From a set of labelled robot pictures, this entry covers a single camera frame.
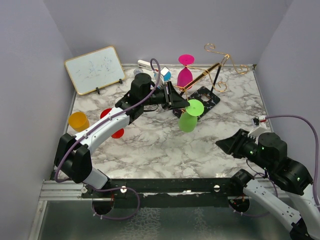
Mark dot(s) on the gold wire glass rack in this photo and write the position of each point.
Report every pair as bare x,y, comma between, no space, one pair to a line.
212,72

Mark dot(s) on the pink wine glass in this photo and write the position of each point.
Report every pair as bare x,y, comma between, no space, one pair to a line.
185,75

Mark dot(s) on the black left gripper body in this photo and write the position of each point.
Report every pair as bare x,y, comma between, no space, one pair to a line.
160,97

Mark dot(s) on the red wine glass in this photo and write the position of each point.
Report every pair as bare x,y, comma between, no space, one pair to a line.
116,131

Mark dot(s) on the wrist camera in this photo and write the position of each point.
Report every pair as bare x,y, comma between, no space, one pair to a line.
166,68
259,126

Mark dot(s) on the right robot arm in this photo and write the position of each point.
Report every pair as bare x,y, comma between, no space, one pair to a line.
269,152

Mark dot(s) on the small whiteboard with stand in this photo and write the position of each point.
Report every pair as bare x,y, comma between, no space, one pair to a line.
95,70

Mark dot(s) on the white eraser block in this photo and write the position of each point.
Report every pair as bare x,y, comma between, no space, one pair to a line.
144,64

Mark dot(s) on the green wine glass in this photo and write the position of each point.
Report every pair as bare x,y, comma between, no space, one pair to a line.
189,119

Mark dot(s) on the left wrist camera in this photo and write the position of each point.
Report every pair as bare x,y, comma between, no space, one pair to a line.
166,68

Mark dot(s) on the black marble rack base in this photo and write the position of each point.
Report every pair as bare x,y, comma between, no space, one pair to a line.
207,98

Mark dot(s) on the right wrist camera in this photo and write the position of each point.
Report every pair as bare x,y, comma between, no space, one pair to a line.
259,126

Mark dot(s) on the yellow wine glass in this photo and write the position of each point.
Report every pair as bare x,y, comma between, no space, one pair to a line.
78,121

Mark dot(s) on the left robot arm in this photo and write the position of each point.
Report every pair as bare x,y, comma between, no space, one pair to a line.
73,154

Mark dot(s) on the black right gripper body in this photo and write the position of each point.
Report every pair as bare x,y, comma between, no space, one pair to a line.
246,146

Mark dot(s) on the blue wine glass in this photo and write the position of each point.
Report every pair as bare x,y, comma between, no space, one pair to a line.
165,75

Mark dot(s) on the small clear plastic jar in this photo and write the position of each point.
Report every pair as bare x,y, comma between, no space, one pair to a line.
137,71

